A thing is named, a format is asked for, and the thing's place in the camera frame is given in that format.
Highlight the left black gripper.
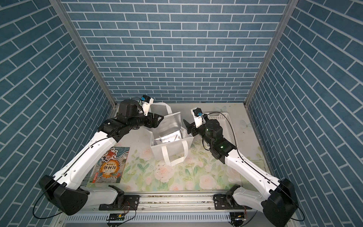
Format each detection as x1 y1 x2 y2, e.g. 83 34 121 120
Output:
127 110 164 130

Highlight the white insulated delivery bag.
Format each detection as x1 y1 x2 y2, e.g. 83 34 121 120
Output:
149 103 194 166

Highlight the white plastic basket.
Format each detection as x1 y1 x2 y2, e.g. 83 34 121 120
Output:
208 113 237 145

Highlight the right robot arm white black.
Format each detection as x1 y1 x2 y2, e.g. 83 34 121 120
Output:
184 119 298 227

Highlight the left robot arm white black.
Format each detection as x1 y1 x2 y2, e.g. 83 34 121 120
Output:
39 95 164 216

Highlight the floral table mat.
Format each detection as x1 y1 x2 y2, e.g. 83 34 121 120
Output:
87 139 256 192

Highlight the colourful illustrated book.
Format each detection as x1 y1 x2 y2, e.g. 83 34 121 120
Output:
89 147 130 183

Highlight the circuit board right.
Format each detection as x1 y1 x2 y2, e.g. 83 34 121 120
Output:
229 212 246 227

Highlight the green circuit board left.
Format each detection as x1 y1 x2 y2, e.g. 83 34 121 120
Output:
106 213 125 222

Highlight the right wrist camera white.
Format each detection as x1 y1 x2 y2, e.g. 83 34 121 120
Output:
191 107 203 128

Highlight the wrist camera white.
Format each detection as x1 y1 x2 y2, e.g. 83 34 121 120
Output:
141 95 154 116
191 107 203 128

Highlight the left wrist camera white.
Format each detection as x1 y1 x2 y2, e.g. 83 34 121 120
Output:
141 95 154 116

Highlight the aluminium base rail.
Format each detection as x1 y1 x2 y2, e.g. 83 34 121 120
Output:
51 191 275 227

